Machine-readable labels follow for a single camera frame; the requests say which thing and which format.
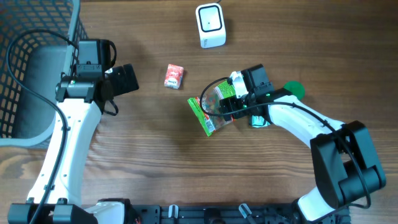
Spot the green candy bag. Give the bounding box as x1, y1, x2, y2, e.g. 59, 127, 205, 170
187, 81, 236, 136

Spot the red teal snack packet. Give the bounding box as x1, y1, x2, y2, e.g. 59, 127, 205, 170
249, 116, 270, 128

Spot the orange red tissue pack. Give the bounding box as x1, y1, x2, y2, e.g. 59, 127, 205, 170
164, 64, 184, 89

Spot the green lidded white jar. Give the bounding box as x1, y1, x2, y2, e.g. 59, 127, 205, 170
284, 81, 305, 100

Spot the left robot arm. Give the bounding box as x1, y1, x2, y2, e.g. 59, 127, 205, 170
7, 39, 139, 223

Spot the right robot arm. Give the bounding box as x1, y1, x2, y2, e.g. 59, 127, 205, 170
220, 64, 386, 223

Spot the white barcode scanner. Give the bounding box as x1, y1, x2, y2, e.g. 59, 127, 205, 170
195, 2, 226, 49

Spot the grey plastic mesh basket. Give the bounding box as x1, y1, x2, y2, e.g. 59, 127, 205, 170
1, 0, 88, 149

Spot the black left camera cable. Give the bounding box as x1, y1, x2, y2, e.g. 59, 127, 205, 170
6, 29, 80, 224

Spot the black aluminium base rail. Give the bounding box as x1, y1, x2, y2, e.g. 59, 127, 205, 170
130, 202, 352, 224

